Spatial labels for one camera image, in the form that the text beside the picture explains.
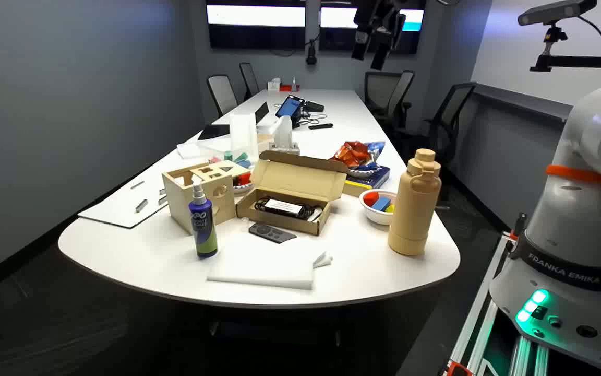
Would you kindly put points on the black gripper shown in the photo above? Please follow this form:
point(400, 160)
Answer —
point(383, 12)

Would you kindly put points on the dark remote control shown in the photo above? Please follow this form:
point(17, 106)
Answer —
point(273, 231)

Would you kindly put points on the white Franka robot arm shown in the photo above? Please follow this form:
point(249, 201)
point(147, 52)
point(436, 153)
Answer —
point(572, 230)

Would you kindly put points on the black mesh office chair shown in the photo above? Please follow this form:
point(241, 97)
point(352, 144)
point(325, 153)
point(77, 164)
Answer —
point(381, 94)
point(449, 116)
point(404, 94)

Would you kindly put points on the black small device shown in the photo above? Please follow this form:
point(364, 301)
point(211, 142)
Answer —
point(311, 106)

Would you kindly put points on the black marker pen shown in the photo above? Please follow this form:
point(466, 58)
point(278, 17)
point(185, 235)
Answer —
point(319, 126)

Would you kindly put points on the red small box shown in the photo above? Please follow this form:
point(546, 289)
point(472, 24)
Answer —
point(286, 88)

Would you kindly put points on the blue screen phone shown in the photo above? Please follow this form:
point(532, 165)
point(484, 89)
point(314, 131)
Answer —
point(291, 105)

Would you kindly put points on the white cups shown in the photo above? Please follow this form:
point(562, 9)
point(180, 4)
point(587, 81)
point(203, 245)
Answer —
point(273, 83)

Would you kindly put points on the orange snack bag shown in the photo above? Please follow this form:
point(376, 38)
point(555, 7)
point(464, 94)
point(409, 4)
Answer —
point(355, 153)

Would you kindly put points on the grey mesh office chair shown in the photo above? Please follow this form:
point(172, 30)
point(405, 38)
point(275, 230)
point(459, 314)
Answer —
point(249, 78)
point(222, 91)

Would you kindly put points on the blue book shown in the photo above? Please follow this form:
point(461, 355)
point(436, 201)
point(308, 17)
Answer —
point(376, 176)

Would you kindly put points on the yellow flat packet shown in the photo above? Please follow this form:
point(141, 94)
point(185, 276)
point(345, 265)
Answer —
point(355, 187)

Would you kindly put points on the red toy block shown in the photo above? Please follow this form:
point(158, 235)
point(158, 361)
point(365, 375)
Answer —
point(370, 199)

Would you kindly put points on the open cardboard box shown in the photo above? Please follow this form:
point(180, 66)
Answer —
point(292, 182)

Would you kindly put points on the translucent white container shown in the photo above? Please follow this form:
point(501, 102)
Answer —
point(243, 135)

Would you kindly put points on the blue toy block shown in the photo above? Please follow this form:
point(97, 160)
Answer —
point(383, 203)

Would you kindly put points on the tan water bottle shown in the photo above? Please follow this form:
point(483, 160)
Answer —
point(413, 208)

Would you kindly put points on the white bowl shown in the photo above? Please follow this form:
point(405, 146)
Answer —
point(374, 216)

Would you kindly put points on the teal toy piece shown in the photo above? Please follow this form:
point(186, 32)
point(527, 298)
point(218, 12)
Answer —
point(241, 158)

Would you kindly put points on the black tablet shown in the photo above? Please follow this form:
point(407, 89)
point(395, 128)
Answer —
point(213, 129)

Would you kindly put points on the black and white device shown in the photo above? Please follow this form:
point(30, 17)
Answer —
point(282, 206)

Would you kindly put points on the wooden shape sorter box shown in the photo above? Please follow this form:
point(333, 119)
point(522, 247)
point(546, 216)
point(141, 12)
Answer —
point(203, 188)

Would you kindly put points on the green spray can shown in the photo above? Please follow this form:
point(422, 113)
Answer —
point(203, 225)

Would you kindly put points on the white folded cloth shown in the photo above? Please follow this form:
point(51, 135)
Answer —
point(261, 267)

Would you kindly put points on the white aluminium robot stand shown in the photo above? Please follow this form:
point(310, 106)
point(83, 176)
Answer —
point(480, 314)

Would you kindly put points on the white paper sheet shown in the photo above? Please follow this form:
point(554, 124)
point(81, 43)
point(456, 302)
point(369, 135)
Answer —
point(124, 205)

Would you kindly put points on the grey stereo camera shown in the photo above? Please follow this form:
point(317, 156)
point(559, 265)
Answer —
point(558, 11)

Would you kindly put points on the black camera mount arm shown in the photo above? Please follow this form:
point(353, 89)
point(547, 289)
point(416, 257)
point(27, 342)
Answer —
point(579, 60)

